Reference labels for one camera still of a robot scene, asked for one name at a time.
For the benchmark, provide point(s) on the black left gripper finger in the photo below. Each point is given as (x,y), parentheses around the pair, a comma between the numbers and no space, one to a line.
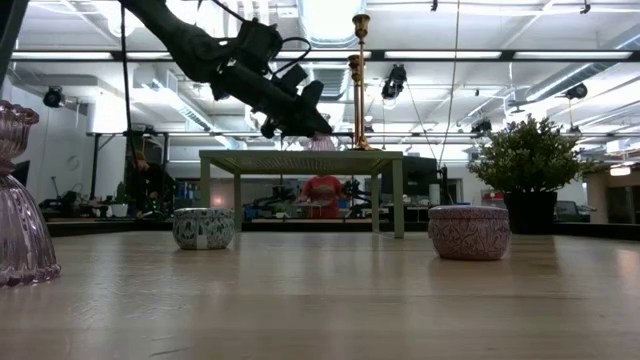
(310,127)
(312,97)

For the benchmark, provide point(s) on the pink ribbed glass candle holder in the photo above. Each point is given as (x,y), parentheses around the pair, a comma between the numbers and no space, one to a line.
(25,235)
(320,145)

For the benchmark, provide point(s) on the tall gold candlestick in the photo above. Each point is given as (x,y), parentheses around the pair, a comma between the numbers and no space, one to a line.
(361,25)
(354,67)

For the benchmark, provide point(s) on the blue white patterned candle tin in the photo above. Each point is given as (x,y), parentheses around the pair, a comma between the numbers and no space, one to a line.
(202,230)

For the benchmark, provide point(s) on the pink patterned candle tin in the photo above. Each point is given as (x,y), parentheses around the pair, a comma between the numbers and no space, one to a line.
(469,235)

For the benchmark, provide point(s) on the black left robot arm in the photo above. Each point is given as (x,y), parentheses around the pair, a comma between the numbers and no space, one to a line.
(185,45)

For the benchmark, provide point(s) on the green perforated metal side table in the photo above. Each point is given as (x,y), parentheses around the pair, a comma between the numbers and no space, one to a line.
(300,162)

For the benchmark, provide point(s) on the person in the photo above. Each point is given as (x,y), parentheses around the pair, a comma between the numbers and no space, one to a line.
(150,185)
(322,192)

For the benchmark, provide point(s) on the black ceiling spotlight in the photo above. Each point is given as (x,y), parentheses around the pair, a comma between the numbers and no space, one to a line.
(395,80)
(52,97)
(481,126)
(577,91)

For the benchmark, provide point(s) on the white cylinder roll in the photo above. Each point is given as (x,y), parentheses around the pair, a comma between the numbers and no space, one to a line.
(434,194)

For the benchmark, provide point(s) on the green artificial plant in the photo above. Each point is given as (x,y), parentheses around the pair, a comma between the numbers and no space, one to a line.
(530,157)

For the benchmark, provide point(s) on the black plant pot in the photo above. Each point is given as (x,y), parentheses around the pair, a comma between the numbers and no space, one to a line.
(530,212)

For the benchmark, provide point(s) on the black background monitor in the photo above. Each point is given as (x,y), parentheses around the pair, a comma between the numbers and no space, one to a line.
(21,174)

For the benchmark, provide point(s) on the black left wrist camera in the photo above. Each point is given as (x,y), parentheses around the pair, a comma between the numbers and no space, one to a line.
(292,79)

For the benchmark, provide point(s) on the black overhead frame beam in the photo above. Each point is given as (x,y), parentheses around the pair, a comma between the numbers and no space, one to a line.
(377,55)

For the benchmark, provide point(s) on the white ceiling air duct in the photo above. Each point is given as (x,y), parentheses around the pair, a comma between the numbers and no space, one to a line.
(330,20)

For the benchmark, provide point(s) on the black background rig frame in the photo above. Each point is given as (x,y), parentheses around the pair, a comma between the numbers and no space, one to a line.
(95,165)

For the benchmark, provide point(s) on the black table edge rail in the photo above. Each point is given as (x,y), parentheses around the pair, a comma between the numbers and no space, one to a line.
(100,227)

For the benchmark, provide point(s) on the glowing wall lamp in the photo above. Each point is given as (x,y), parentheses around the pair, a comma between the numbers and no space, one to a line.
(620,171)

